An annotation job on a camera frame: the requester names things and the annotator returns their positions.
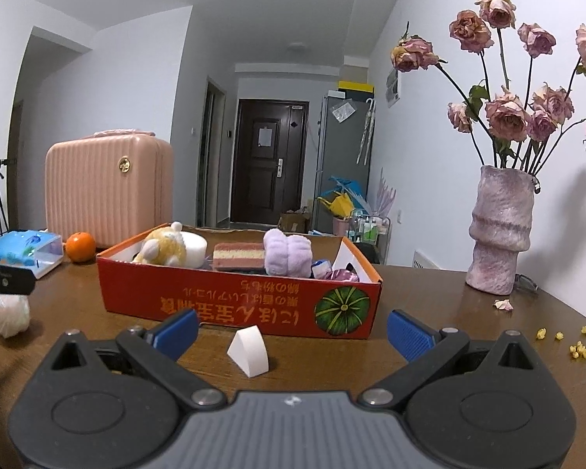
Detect yellow and black box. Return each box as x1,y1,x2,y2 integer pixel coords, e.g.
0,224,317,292
338,81,376,96

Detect blue and yellow toy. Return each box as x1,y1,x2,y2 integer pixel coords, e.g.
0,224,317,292
317,176,372,220

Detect white wedge sponge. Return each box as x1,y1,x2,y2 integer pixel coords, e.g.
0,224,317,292
226,327,270,378

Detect dark brown entrance door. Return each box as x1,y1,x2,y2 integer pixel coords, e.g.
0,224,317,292
230,98,310,226

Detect white round sponge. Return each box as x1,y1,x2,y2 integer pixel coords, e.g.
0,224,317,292
178,232,209,269

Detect clear plastic bag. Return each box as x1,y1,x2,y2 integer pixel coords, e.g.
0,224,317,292
329,102,356,123

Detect blue tissue pack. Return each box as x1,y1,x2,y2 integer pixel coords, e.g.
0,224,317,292
0,229,63,279

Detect pink satin bow scrunchie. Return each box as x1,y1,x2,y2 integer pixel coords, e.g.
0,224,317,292
325,268,361,284

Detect grey refrigerator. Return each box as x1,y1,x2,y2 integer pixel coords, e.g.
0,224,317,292
313,90,377,235

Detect tangerine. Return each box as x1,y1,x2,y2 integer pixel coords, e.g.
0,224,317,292
65,232,97,265

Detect pink ribbed suitcase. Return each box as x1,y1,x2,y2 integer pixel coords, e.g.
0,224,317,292
45,129,175,250

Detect brown cardboard carton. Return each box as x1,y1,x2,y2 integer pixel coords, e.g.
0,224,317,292
279,209,313,233

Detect dried pink roses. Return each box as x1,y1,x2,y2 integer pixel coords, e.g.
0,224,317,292
391,0,586,177

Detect pink cream striped sponge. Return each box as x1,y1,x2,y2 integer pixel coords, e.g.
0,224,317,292
212,243,266,273

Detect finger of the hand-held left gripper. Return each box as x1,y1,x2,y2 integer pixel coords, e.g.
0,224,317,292
0,261,36,308

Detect red cardboard box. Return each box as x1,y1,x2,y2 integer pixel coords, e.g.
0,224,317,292
96,225,383,340

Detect dark side door frame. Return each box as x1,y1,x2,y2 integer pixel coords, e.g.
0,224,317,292
198,75,225,228

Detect purple wall decal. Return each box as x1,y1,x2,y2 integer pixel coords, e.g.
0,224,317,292
377,168,397,216

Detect scattered yellow crumbs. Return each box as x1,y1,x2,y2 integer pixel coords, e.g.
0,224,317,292
534,325,586,365

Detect yellow plush bear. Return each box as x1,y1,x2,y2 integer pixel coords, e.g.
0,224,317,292
133,221,189,267

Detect lavender fluffy plush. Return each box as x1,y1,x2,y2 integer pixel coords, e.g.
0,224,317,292
263,228,313,277

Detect purple textured vase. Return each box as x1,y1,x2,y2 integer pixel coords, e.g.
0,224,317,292
465,165,540,296

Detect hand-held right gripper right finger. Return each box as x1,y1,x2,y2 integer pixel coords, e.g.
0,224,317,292
359,308,541,411

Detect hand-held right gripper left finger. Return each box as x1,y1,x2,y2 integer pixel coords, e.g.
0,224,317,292
43,307,228,411

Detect trolley cart with bottles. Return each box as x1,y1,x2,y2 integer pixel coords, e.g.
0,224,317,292
349,209,393,255

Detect wall electrical panel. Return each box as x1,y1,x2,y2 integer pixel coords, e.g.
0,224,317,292
386,66,401,106

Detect white folded umbrella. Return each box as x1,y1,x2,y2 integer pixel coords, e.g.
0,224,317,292
356,98,377,164

